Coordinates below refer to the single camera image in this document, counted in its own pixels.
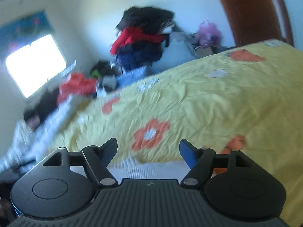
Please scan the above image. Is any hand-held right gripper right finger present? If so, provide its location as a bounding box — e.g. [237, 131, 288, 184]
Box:
[179, 139, 256, 187]

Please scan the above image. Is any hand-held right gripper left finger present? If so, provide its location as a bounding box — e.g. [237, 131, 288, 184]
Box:
[43, 138, 118, 188]

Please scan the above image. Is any white knit sweater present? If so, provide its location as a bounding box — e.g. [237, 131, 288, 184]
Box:
[70, 157, 197, 185]

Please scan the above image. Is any yellow carrot print bedsheet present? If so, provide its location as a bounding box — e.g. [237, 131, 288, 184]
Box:
[46, 40, 303, 227]

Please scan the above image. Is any red plastic bag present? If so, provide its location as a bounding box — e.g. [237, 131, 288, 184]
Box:
[57, 73, 98, 106]

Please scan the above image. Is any white printed quilt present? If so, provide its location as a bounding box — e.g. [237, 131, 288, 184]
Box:
[0, 95, 83, 173]

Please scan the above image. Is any light blue knit garment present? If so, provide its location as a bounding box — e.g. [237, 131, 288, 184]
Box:
[116, 65, 161, 89]

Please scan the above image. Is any black cloth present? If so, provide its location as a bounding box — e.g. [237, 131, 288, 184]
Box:
[24, 89, 62, 128]

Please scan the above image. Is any navy jacket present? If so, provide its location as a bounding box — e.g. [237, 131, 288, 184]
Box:
[116, 40, 165, 70]

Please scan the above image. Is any grey garment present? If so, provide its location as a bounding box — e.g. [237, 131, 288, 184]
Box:
[162, 32, 199, 64]

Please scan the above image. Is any window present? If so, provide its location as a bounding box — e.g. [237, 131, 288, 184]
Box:
[6, 34, 67, 98]

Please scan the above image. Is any red jacket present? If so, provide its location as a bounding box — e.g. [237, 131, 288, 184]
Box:
[110, 27, 166, 55]

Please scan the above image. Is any purple mesh bag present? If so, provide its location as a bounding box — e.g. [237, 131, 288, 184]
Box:
[198, 20, 223, 48]

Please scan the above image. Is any black white striped garment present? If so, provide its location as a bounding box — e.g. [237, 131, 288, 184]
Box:
[161, 20, 177, 33]

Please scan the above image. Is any blue floral curtain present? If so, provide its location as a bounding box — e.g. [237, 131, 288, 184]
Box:
[0, 11, 55, 57]

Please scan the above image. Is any brown wooden door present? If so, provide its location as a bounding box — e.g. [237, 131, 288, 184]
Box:
[211, 0, 284, 48]

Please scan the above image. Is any brown wooden door frame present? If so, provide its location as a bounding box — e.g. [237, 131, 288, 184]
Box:
[267, 0, 295, 46]

